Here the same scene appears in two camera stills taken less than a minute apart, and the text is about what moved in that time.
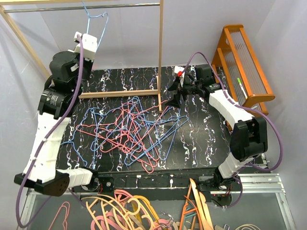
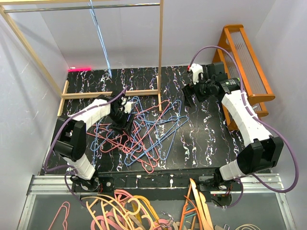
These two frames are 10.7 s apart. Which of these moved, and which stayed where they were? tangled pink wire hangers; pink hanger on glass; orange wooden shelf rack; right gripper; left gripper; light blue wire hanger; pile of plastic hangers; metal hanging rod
Moved: left gripper; right gripper; light blue wire hanger
Stayed: metal hanging rod; pink hanger on glass; pile of plastic hangers; orange wooden shelf rack; tangled pink wire hangers
